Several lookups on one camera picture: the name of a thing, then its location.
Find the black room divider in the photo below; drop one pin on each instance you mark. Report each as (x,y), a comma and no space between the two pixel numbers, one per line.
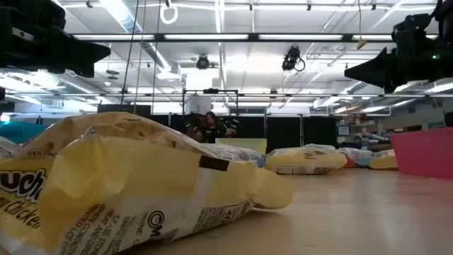
(283,134)

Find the black panel screen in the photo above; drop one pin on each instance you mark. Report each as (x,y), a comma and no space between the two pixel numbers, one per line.
(124,109)

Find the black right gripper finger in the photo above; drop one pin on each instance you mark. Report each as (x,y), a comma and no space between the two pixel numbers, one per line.
(389,87)
(378,67)

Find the blue plastic bin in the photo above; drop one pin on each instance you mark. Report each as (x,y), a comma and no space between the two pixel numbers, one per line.
(17,131)

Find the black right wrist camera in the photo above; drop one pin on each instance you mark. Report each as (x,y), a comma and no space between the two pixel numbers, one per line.
(412,25)

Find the silver ceiling air duct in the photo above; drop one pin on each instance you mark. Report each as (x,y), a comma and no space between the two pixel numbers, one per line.
(155,56)

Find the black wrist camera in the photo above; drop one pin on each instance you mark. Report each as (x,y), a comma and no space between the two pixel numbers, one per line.
(412,25)
(46,12)

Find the overhead LED light bar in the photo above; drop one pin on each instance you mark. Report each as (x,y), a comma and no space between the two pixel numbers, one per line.
(205,37)

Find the red plastic bin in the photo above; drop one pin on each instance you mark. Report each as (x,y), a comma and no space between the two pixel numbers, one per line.
(424,152)

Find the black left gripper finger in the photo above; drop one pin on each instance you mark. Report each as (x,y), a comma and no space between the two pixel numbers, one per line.
(85,53)
(85,71)

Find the round black ceiling device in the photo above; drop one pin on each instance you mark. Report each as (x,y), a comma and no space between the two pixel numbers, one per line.
(202,62)

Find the yellow plastic bin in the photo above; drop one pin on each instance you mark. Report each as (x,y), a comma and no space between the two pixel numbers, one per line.
(244,144)

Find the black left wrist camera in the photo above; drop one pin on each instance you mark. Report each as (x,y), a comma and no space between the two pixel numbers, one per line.
(46,12)

